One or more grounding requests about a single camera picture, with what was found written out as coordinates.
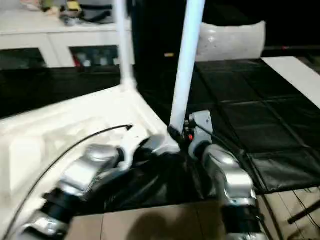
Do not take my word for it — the white plastic table leg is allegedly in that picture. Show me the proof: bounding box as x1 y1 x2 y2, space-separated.
113 0 138 93
169 0 206 136

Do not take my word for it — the white plastic table top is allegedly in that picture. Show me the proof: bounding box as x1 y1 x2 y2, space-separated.
0 83 181 240

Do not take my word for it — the black work mat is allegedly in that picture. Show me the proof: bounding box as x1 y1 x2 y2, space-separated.
0 58 320 216

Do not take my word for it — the grey cushion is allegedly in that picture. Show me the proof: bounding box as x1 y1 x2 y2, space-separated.
194 20 267 62

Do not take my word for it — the black speaker box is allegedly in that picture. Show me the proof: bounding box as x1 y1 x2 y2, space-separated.
131 0 203 66

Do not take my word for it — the white flat board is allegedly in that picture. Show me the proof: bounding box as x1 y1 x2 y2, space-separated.
261 56 320 110

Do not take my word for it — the black tripod leg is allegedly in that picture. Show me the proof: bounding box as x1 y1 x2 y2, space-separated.
287 202 320 225

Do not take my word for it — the yellow black small box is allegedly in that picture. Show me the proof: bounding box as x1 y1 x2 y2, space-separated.
65 0 82 12

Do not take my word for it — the white glass-door cabinet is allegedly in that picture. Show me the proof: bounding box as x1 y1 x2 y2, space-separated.
0 9 135 68

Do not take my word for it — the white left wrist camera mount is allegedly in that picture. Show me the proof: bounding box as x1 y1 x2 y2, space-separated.
117 127 151 173

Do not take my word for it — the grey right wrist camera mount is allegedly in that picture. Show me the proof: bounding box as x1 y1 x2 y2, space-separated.
187 109 215 158

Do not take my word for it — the black left camera cable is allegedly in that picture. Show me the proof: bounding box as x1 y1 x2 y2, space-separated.
7 123 135 238

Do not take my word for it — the grey floor cable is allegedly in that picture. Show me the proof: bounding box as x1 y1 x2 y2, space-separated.
292 187 320 226

